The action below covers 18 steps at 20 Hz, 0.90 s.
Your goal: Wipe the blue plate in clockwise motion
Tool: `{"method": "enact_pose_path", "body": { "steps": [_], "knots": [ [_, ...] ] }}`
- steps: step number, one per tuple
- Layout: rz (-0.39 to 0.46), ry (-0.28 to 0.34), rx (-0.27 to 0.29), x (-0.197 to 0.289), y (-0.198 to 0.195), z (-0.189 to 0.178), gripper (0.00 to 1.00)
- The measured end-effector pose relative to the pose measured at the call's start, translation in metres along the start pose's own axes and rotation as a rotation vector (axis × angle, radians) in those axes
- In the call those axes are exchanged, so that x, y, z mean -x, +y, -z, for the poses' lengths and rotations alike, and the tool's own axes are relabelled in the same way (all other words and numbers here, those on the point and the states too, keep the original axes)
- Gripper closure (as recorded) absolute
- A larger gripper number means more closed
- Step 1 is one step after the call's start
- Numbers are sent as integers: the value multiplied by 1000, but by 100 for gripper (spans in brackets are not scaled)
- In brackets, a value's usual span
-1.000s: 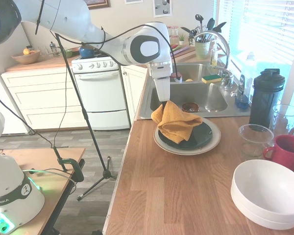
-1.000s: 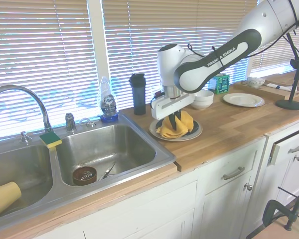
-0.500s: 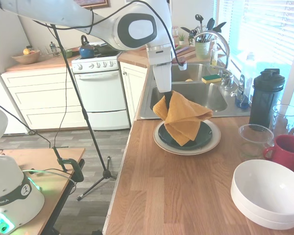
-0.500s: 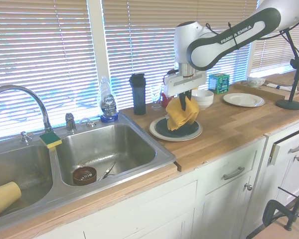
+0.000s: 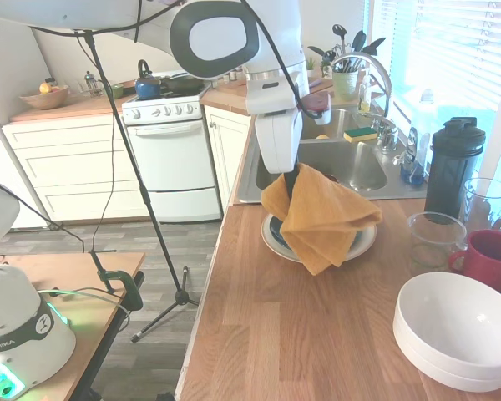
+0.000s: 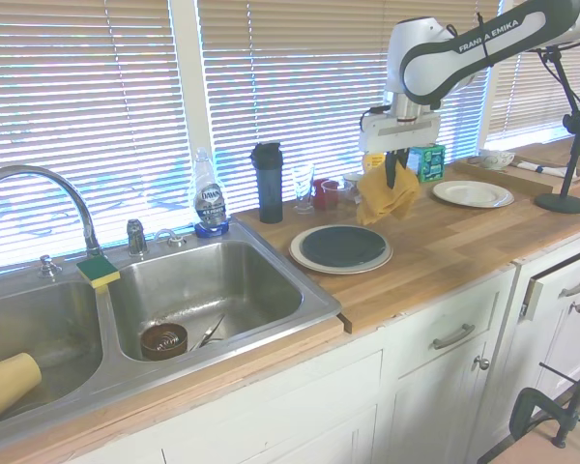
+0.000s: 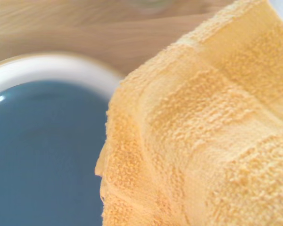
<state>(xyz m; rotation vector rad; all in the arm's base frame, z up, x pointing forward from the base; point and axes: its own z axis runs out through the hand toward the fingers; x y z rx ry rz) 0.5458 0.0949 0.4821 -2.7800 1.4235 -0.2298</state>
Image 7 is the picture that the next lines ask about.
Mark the yellow terry cloth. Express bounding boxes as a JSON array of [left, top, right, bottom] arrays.
[[94, 0, 283, 226]]

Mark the dark plate on white plate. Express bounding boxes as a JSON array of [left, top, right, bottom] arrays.
[[0, 55, 125, 102]]

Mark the blue plate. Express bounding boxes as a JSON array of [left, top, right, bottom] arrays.
[[0, 80, 110, 226]]

